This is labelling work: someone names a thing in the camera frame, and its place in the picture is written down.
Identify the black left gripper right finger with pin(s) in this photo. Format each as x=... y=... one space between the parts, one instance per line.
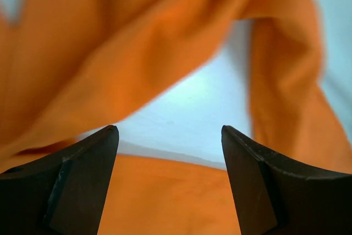
x=274 y=194

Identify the orange trousers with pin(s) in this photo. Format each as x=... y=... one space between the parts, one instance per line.
x=73 y=67

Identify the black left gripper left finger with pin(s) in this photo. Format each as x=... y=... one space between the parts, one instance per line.
x=63 y=192

